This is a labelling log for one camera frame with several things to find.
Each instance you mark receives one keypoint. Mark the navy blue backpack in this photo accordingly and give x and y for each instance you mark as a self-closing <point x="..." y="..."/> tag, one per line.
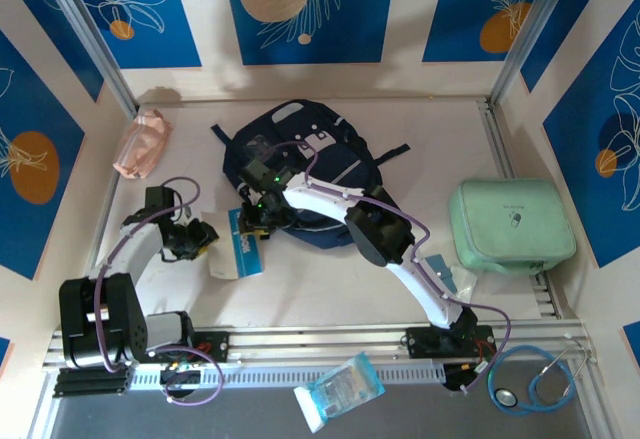
<point x="340" y="159"/>

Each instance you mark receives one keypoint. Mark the pink mesh pencil case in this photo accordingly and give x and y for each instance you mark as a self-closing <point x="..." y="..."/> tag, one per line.
<point x="142" y="144"/>

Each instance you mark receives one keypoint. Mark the small teal snap wallet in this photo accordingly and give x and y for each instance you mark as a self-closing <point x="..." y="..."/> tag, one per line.
<point x="437" y="263"/>

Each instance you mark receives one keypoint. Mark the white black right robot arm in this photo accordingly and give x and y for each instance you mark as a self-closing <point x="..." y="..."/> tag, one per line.
<point x="430" y="289"/>

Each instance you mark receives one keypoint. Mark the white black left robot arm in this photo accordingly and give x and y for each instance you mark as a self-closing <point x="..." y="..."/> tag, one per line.
<point x="130" y="249"/>

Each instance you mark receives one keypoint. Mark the mint green zip case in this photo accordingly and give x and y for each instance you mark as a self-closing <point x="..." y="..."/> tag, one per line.
<point x="510" y="224"/>

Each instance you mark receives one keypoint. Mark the black connector box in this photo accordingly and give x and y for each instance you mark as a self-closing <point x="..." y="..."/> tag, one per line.
<point x="455" y="379"/>
<point x="187" y="379"/>

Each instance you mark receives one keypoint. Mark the black aluminium profile block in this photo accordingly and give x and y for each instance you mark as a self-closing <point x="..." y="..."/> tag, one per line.
<point x="92" y="384"/>

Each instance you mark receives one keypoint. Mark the blue wet wipes packet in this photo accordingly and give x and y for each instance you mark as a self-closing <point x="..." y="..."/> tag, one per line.
<point x="340" y="389"/>

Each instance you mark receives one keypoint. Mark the small clear plastic bag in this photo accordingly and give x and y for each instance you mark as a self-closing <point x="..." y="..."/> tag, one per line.
<point x="465" y="281"/>

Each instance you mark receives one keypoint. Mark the blue stethoscope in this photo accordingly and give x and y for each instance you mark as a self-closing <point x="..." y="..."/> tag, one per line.
<point x="505" y="398"/>

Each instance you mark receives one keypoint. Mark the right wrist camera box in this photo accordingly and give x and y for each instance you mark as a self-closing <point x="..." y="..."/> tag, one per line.
<point x="256" y="170"/>

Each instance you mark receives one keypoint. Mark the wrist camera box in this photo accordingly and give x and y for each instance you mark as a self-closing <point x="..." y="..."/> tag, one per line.
<point x="256" y="170"/>
<point x="162" y="198"/>

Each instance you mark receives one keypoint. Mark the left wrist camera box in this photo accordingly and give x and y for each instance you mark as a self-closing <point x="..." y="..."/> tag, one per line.
<point x="162" y="198"/>

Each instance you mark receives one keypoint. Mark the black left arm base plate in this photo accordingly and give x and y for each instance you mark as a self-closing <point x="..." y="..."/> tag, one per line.
<point x="215" y="346"/>

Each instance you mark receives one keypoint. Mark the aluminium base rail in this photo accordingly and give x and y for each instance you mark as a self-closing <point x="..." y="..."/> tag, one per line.
<point x="325" y="339"/>

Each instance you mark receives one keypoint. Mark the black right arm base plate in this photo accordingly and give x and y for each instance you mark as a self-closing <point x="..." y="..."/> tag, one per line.
<point x="420" y="341"/>

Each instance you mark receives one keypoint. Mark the aluminium frame post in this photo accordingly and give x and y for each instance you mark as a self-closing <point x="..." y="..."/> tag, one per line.
<point x="535" y="24"/>
<point x="85" y="24"/>

